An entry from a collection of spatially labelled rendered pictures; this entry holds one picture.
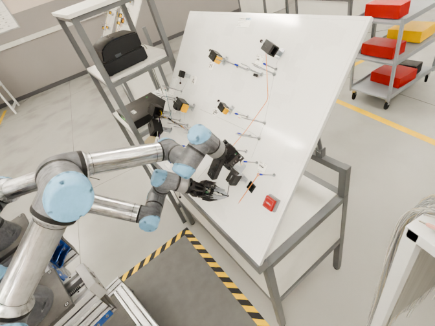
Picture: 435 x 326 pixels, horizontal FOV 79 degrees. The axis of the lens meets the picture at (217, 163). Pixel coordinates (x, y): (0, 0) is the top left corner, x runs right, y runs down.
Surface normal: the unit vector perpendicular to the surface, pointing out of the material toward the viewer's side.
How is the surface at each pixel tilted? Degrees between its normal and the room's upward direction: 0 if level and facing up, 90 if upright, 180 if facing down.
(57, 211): 86
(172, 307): 0
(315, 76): 50
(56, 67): 90
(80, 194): 86
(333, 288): 0
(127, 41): 90
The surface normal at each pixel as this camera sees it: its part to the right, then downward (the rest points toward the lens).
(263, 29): -0.75, -0.06
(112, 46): 0.60, 0.40
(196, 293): -0.25, -0.73
